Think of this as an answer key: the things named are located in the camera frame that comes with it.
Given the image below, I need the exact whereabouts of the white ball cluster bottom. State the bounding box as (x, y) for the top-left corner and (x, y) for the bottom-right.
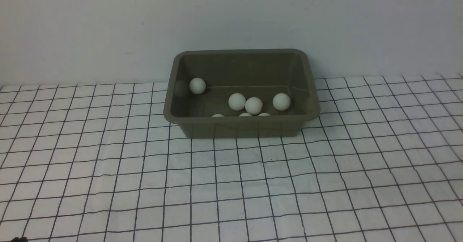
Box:
(189, 77), (207, 95)

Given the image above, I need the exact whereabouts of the olive green plastic bin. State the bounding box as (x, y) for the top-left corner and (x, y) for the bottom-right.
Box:
(163, 49), (320, 139)

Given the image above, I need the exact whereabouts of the white black-grid tablecloth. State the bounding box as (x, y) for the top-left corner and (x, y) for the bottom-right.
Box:
(0, 75), (463, 242)

